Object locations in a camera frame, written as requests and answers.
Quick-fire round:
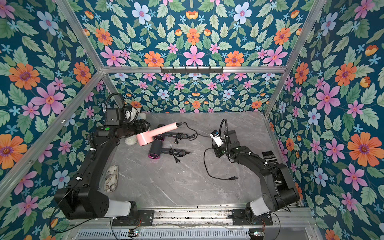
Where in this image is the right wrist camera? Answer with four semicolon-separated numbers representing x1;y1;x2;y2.
210;130;225;147

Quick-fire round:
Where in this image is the striped black white sock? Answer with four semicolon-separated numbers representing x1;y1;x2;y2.
262;151;279;164

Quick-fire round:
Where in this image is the black pink dryer cord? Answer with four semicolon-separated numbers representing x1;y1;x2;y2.
176;121;239;182

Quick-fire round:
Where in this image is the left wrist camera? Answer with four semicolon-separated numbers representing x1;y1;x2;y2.
103;103;140;126

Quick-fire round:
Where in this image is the pink hair dryer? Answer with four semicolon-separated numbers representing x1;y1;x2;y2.
136;123;183;146

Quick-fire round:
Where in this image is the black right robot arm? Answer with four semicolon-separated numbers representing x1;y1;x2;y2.
210;130;300;219

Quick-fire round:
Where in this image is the black hook rail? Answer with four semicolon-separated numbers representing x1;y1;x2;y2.
160;67;224;74

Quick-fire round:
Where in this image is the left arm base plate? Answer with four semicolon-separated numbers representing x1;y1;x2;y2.
112;210;155;227

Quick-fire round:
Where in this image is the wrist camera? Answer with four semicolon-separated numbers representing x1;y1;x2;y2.
103;103;140;126
210;130;225;147

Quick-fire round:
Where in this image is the dark grey hair dryer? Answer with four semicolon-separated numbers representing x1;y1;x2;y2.
148;140;191;164
154;123;199;145

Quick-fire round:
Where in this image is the white teddy bear blue shirt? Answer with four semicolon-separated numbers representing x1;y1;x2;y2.
125;107;149;146

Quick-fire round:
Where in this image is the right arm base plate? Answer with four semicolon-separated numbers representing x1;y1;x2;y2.
227;209;273;226

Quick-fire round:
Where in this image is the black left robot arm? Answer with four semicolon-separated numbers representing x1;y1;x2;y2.
54;119;150;220

